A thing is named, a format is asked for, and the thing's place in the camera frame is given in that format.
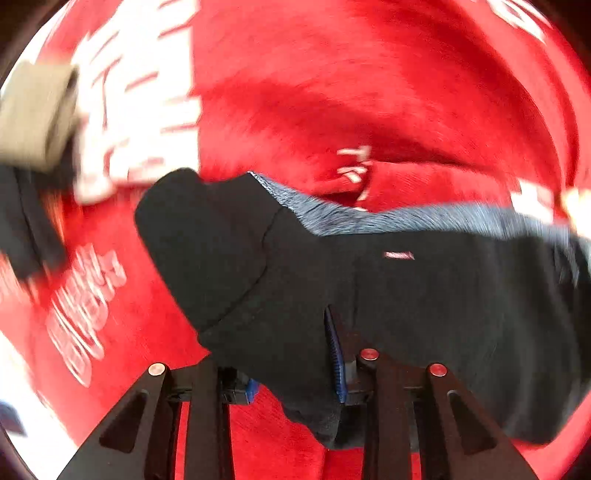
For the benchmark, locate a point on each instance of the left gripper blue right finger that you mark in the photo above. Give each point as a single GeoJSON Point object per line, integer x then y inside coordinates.
{"type": "Point", "coordinates": [336, 358]}

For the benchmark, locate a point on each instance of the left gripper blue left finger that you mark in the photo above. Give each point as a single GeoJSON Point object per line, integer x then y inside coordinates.
{"type": "Point", "coordinates": [251, 390]}

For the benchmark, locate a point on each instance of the black pants with grey stripe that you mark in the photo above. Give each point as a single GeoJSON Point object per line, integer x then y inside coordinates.
{"type": "Point", "coordinates": [510, 316]}

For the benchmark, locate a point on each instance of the red wedding blanket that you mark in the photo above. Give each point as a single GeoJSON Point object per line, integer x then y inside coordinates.
{"type": "Point", "coordinates": [360, 116]}

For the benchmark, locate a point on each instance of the folded black garment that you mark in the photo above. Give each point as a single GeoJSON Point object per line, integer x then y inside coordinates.
{"type": "Point", "coordinates": [28, 238]}

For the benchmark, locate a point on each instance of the folded beige garment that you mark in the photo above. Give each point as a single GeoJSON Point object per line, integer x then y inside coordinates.
{"type": "Point", "coordinates": [38, 115]}

